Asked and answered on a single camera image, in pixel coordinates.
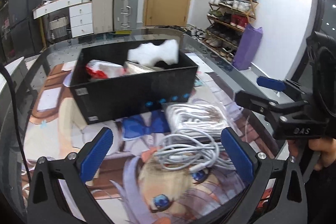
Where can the person's right hand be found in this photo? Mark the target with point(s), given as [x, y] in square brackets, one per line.
[321, 150]

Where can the black cardboard box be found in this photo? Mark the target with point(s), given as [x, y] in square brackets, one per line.
[126, 102]

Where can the purple bag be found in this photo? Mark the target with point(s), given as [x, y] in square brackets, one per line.
[248, 48]

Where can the wicker basket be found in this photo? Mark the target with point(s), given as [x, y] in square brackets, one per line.
[59, 28]

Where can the pile of floor shoes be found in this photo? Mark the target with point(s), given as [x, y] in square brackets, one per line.
[195, 31]

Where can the wooden shoe rack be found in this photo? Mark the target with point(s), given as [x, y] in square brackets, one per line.
[253, 7]

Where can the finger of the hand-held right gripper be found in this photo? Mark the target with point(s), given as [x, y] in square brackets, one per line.
[252, 102]
[271, 84]

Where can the dark grey fridge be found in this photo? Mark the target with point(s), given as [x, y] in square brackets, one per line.
[25, 11]

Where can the beige suitcase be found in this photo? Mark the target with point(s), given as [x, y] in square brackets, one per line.
[102, 10]

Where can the white vanity desk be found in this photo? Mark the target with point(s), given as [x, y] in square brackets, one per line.
[80, 16]

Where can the red white packet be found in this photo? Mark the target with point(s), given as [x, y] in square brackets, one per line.
[101, 71]

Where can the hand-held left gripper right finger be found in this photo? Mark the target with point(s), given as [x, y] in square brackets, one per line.
[237, 155]

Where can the white foam piece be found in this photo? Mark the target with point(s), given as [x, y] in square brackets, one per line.
[157, 52]

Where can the printed desk mat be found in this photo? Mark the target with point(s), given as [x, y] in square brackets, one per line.
[78, 134]

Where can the rows of assorted shoes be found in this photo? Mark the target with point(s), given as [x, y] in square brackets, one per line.
[225, 19]

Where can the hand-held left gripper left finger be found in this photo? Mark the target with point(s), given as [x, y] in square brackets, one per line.
[95, 155]

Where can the white side table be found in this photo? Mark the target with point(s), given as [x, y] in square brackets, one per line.
[10, 69]

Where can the silver suitcase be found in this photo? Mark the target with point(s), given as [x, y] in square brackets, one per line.
[126, 8]

